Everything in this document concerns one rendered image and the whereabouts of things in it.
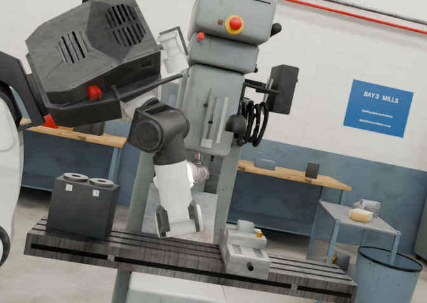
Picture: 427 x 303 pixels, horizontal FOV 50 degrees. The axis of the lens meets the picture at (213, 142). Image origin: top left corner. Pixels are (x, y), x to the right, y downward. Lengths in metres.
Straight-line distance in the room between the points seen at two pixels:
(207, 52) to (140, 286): 0.83
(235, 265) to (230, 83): 0.64
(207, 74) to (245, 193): 4.59
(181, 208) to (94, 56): 0.45
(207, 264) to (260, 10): 0.92
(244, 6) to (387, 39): 5.21
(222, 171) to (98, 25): 1.17
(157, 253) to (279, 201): 4.66
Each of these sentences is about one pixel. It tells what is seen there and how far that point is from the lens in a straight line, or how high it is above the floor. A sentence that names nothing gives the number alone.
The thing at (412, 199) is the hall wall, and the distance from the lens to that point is 7.01.
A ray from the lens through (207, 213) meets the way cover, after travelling 2.15.
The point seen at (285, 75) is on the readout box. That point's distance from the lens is 2.02.
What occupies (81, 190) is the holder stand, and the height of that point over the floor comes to 1.09.
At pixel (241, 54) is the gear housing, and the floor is 1.69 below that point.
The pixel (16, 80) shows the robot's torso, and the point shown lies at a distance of 1.26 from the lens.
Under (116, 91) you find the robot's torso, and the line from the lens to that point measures 1.19.
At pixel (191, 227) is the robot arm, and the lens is 1.31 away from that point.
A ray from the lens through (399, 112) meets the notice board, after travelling 6.76.
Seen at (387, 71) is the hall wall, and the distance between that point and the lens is 6.67.
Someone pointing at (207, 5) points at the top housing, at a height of 1.80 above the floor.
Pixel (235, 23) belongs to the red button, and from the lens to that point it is 1.51.
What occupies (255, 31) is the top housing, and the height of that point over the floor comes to 1.76.
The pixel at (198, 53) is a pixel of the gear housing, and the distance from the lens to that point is 1.63.
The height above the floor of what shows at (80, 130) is 0.91.
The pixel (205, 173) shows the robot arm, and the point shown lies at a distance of 1.70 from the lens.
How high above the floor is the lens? 1.49
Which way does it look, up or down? 4 degrees down
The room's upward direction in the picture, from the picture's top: 12 degrees clockwise
